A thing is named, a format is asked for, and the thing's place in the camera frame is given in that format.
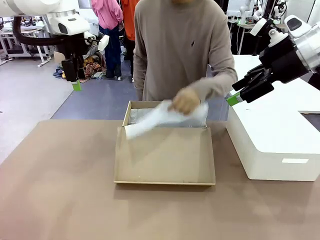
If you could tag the person in pink jacket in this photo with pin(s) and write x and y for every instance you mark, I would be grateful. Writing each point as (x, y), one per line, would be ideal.
(107, 15)

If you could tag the white tissue paper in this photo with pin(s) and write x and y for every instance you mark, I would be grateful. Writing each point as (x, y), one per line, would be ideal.
(155, 120)

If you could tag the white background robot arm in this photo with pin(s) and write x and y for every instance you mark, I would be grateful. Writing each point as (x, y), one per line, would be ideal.
(246, 10)
(278, 8)

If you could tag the person torso beige sweater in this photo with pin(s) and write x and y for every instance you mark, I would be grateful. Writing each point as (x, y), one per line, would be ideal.
(175, 50)

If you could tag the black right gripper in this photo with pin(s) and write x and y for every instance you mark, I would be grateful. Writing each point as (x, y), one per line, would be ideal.
(285, 62)

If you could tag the person left hand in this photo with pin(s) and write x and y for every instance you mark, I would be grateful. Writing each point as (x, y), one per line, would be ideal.
(186, 101)

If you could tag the small brown floor carton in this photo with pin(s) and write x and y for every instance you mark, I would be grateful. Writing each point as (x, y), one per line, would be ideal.
(58, 57)

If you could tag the white frame desk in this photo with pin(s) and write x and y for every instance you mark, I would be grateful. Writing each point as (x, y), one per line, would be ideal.
(25, 32)

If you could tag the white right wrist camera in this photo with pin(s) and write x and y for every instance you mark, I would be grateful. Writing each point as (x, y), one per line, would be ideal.
(257, 27)

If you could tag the brown cardboard shoe box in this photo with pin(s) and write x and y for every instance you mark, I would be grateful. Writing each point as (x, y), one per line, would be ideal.
(165, 160)

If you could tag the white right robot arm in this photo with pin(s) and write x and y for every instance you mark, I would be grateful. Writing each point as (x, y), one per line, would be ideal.
(310, 42)

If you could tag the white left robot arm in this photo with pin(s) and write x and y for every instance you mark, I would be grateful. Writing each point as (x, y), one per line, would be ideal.
(37, 7)

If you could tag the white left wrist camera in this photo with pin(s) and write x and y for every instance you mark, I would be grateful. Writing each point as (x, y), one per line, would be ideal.
(103, 43)

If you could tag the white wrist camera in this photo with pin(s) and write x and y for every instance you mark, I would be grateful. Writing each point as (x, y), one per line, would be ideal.
(103, 43)
(257, 27)

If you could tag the person right forearm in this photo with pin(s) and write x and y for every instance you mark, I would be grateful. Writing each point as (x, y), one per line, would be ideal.
(142, 93)

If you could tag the large white storage box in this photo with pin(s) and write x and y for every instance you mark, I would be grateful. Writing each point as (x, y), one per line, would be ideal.
(270, 140)

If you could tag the colourful clothes pile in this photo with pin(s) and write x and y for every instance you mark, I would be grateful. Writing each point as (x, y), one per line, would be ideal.
(93, 67)

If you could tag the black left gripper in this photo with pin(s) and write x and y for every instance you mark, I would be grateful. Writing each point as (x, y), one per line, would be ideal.
(72, 48)

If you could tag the person in orange jacket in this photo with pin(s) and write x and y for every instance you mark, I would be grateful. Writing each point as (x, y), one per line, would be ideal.
(128, 20)

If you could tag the person left forearm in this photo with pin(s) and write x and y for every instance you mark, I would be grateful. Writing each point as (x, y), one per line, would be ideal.
(215, 86)

